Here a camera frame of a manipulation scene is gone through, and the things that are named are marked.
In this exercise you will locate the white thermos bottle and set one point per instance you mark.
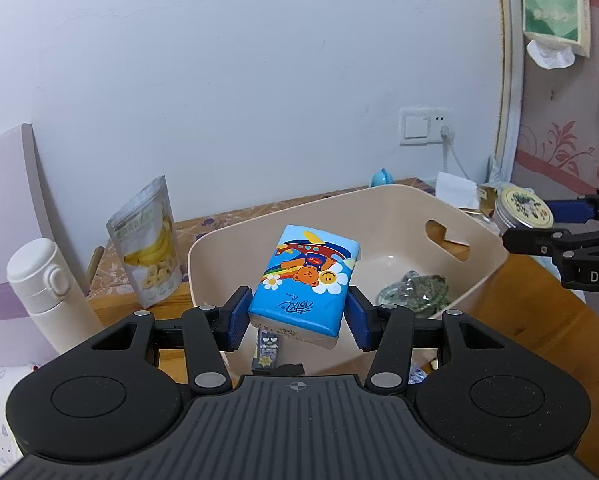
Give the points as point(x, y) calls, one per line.
point(49, 305)

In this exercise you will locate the beige plastic storage bin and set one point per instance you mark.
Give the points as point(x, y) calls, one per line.
point(379, 220)

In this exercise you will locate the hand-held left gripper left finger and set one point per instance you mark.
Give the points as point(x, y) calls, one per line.
point(239, 317)

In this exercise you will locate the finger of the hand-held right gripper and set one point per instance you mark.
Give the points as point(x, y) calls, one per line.
point(534, 241)
point(567, 211)

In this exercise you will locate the long cartoon character box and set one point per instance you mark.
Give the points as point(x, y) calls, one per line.
point(265, 352)

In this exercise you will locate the blue toy figurine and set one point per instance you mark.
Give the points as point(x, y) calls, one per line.
point(382, 178)

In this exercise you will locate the pink headboard panel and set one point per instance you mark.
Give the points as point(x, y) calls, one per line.
point(4, 210)

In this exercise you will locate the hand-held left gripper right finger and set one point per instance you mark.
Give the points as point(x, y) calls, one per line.
point(357, 320)

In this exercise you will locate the banana chips pouch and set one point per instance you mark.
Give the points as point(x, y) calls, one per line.
point(147, 245)

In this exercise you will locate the round metal tin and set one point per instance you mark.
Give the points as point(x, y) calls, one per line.
point(522, 207)

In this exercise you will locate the blue cartoon tissue pack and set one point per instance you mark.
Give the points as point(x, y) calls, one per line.
point(304, 290)

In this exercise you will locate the pale green scrunchie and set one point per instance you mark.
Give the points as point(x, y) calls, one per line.
point(392, 295)

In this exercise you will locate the white paper sheet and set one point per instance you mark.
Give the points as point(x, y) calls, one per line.
point(452, 190)

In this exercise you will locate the white wall switch socket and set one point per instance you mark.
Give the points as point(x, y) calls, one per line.
point(414, 126)

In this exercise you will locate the cream door frame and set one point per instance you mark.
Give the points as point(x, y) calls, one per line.
point(512, 85)

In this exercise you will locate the green wall tissue box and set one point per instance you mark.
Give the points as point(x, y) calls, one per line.
point(554, 5)

